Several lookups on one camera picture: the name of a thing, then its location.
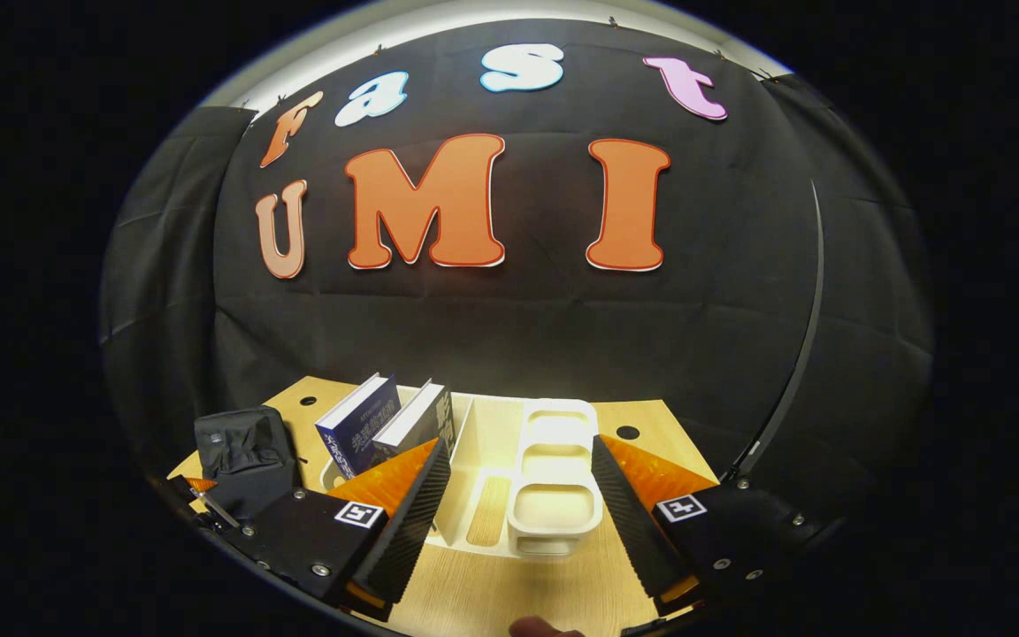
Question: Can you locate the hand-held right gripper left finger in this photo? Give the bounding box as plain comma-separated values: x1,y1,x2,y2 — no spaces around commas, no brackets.
225,438,453,613

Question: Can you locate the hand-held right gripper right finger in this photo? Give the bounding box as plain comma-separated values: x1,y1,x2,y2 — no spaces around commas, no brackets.
591,434,829,611

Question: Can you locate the black schoolbag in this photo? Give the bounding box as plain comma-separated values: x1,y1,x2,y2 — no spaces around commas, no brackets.
194,405,307,523

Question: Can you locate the white bookshelf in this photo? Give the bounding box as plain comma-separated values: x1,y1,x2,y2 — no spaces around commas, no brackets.
319,394,603,560

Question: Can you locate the blue cover book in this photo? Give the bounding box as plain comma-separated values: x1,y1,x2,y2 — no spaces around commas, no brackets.
315,372,402,480

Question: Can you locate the grey portrait cover book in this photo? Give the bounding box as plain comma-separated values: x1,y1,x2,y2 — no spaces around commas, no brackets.
372,380,456,461

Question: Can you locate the black frame pole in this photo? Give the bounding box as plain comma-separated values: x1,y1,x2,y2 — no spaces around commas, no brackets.
726,180,827,483

